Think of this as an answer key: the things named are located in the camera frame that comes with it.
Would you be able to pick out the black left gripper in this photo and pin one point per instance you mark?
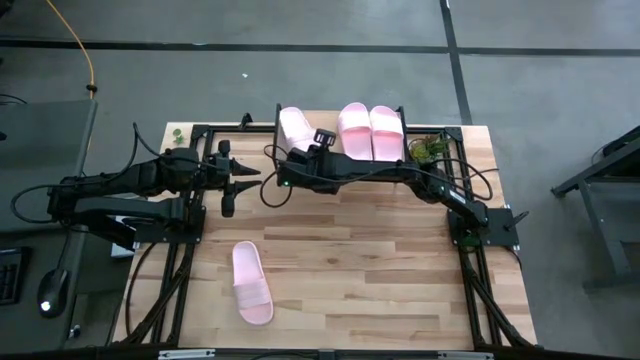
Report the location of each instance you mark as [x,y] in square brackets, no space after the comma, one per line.
[215,172]

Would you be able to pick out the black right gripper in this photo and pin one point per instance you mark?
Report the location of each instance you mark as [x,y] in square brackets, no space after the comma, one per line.
[307,157]

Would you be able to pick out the pink foam slide sandal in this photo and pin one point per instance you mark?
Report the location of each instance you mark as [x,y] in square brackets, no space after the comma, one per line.
[252,285]
[355,130]
[386,132]
[295,125]

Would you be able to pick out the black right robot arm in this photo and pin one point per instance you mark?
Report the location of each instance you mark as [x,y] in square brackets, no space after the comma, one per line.
[380,172]

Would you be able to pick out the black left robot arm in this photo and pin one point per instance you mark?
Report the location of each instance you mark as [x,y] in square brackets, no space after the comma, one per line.
[150,172]

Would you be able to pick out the green potted plant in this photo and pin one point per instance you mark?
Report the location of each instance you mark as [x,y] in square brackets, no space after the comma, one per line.
[425,150]

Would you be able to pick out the white power box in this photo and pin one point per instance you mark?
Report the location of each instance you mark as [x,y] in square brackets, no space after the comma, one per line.
[120,250]

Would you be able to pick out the grey office desk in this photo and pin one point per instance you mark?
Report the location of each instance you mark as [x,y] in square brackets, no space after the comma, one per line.
[45,145]

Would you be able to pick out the black computer mouse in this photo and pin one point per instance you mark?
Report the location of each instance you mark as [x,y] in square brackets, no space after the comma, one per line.
[52,295]

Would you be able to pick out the black keyboard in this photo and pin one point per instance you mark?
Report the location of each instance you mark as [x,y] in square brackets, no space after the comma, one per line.
[9,277]

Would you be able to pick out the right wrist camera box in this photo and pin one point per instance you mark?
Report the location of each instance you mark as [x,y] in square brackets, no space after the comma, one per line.
[325,137]

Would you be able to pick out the wooden shelf black metal frame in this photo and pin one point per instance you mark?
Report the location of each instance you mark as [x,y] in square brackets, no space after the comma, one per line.
[328,120]

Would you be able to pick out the black aluminium rig frame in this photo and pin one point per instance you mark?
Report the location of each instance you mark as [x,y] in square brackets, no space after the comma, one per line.
[235,129]

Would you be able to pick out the silver metal bracket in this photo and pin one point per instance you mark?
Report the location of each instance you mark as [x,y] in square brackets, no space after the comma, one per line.
[185,354]
[465,355]

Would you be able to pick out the black metal cart frame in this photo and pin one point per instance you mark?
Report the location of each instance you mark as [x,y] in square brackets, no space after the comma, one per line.
[602,227]

